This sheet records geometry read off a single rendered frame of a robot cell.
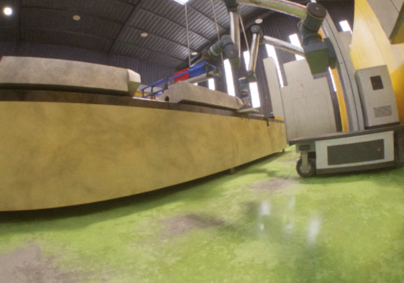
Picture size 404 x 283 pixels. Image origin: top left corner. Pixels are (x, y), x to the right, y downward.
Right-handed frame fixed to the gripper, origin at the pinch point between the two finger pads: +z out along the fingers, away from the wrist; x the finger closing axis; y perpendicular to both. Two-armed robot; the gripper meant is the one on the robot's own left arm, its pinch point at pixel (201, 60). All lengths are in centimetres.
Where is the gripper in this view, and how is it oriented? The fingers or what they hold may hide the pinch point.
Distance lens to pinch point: 173.6
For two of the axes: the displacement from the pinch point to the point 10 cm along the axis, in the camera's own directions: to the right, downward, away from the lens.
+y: -2.1, -9.6, 1.9
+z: -7.0, 2.9, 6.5
